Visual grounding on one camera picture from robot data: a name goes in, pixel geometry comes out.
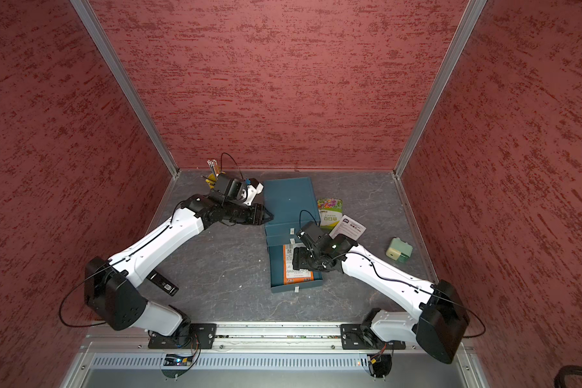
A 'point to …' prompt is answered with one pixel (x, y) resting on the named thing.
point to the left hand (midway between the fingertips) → (266, 223)
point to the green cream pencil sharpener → (399, 250)
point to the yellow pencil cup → (211, 180)
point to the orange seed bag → (291, 275)
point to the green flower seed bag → (330, 210)
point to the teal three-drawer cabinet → (292, 203)
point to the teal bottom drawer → (276, 274)
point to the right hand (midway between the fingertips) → (302, 268)
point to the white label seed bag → (349, 227)
